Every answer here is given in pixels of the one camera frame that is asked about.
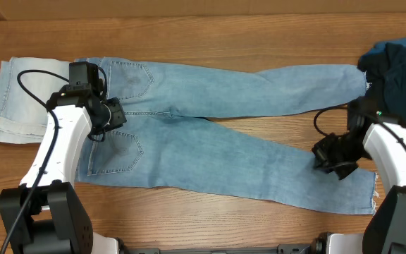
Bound medium blue denim jeans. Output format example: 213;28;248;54
74;56;379;216

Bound folded light blue jeans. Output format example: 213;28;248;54
0;57;69;144

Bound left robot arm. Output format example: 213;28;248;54
0;61;127;254

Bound dark navy garment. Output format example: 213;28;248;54
357;38;406;124

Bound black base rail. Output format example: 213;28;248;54
121;240;326;254

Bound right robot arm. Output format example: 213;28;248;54
306;97;406;254

